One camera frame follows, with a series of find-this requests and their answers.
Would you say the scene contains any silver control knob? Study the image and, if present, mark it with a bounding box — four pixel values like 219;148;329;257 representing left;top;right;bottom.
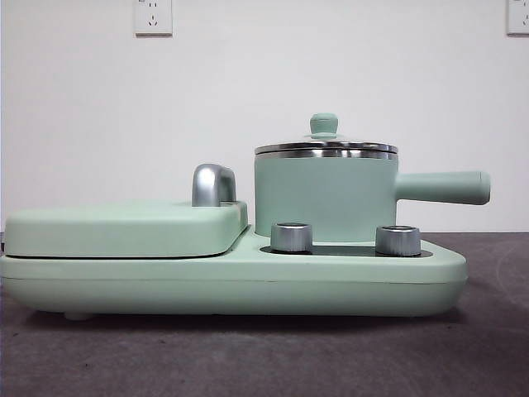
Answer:
269;222;315;253
374;224;422;256

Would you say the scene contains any green griddle cover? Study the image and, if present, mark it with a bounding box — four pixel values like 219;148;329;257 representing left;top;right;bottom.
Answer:
2;198;250;260

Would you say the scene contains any green breakfast machine base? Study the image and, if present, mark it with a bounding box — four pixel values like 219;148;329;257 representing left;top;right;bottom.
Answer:
0;231;468;322

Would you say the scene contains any green steamer pot with handle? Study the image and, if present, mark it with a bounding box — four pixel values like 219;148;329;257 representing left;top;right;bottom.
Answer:
252;149;493;243

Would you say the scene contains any silver griddle cover handle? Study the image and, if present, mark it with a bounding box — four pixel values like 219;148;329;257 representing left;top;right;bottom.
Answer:
190;164;238;207

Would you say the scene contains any white wall socket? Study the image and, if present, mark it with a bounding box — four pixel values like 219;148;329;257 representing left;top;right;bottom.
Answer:
506;0;529;36
133;0;174;37

